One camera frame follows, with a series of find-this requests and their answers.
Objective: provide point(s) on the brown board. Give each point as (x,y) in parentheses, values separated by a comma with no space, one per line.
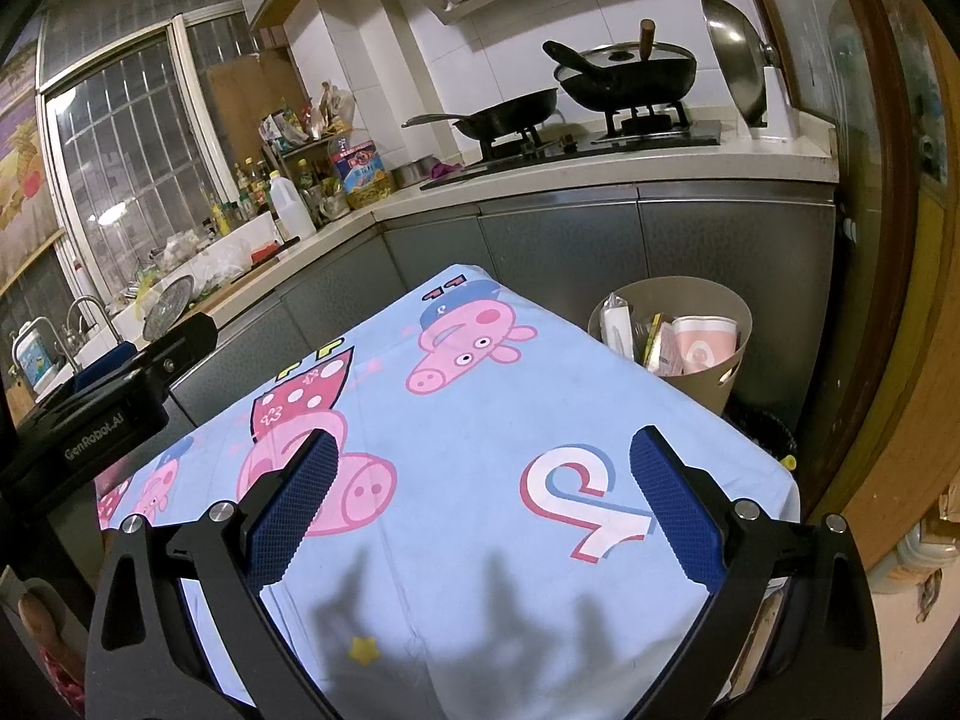
(251,101)

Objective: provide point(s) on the black bucket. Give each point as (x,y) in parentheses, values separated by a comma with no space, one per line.
(761,431)

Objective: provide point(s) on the blue white container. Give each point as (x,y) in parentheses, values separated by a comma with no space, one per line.
(34,360)

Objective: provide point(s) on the beige plastic bin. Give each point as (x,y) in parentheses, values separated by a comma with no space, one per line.
(712,390)

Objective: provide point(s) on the white plastic tub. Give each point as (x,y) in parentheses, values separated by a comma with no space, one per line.
(232,247)

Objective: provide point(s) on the white lid stand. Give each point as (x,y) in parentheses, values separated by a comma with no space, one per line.
(776,109)

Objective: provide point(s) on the round mesh lid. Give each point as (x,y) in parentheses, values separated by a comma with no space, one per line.
(166,307)

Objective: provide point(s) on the grey kitchen cabinet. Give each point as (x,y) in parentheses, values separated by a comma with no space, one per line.
(562,240)

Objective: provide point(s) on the purple cloth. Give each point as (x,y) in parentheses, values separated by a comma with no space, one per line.
(448,167)

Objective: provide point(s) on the black gas stove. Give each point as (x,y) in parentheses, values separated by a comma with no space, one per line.
(600,148)

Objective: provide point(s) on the black wok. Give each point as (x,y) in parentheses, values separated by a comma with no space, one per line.
(630,88)

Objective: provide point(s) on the steel wok lid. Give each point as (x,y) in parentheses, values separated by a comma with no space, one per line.
(735,60)

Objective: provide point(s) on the blue cartoon pig cloth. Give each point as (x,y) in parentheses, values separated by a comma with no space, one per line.
(465,450)

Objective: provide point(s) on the steel bowl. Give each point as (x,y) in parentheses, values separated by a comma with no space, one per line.
(414,172)

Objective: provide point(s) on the black frying pan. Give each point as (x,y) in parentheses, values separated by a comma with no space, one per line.
(517,112)

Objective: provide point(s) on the pile of snack bags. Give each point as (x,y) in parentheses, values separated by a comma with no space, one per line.
(307,116)

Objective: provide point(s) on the glass pot lid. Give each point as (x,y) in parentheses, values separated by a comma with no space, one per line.
(611,56)

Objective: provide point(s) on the large cooking oil bottle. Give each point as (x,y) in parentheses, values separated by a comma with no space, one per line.
(360,169)

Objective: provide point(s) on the white plastic jug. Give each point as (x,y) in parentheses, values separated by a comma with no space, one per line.
(289,210)

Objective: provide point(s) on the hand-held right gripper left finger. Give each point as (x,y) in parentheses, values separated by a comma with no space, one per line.
(289,510)

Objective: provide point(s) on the steel faucet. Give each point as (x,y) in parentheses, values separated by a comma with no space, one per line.
(64,349)
(101,315)

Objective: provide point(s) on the row of sauce bottles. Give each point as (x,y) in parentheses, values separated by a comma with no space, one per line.
(240,199)

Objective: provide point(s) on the barred window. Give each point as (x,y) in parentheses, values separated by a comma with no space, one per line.
(135,157)

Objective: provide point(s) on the pink cup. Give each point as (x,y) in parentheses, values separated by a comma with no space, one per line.
(703,345)

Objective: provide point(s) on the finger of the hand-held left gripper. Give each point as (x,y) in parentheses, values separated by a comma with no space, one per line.
(109,364)
(184,345)

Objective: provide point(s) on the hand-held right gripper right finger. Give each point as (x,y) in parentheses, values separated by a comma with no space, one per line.
(675,517)

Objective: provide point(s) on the fruit wall poster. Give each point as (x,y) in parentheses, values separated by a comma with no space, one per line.
(22,180)

